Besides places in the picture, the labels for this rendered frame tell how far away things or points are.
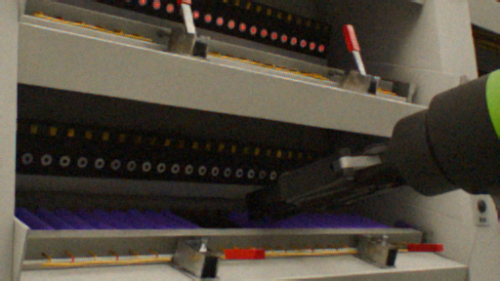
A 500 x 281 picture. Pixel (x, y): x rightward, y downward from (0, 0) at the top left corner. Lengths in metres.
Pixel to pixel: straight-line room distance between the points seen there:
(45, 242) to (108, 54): 0.16
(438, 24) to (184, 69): 0.47
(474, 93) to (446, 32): 0.42
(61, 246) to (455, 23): 0.66
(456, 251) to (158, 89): 0.49
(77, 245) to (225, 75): 0.21
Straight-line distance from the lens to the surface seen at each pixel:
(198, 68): 0.60
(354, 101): 0.77
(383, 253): 0.77
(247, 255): 0.54
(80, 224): 0.60
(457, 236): 0.92
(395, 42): 0.99
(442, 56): 0.95
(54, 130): 0.67
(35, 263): 0.53
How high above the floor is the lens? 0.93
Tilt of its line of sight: 13 degrees up
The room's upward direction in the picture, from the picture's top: 2 degrees counter-clockwise
